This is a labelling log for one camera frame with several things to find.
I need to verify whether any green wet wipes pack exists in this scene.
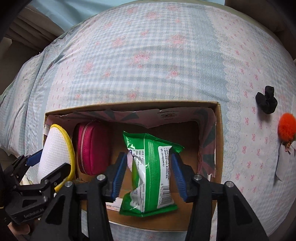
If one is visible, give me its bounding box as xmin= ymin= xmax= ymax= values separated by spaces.
xmin=119 ymin=132 xmax=184 ymax=217

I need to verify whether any black hair scrunchie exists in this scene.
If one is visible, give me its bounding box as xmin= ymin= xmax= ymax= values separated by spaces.
xmin=255 ymin=85 xmax=278 ymax=114

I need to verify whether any open cardboard box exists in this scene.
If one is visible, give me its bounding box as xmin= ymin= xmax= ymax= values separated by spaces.
xmin=43 ymin=100 xmax=224 ymax=232

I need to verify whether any yellow rimmed white round pad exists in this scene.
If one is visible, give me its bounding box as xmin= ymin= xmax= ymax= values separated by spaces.
xmin=37 ymin=124 xmax=76 ymax=192

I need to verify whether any brown left curtain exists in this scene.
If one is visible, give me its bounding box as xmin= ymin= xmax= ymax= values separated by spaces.
xmin=4 ymin=4 xmax=64 ymax=48

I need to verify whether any person left hand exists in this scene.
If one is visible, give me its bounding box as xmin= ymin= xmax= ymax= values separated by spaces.
xmin=8 ymin=222 xmax=30 ymax=237

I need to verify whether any checkered floral bed sheet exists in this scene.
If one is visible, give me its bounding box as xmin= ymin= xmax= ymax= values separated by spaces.
xmin=1 ymin=1 xmax=295 ymax=235

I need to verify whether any magenta zip pouch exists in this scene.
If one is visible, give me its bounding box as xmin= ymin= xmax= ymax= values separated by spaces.
xmin=72 ymin=121 xmax=112 ymax=176

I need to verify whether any orange fluffy pompom keychain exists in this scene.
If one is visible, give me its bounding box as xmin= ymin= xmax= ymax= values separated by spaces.
xmin=277 ymin=113 xmax=296 ymax=154

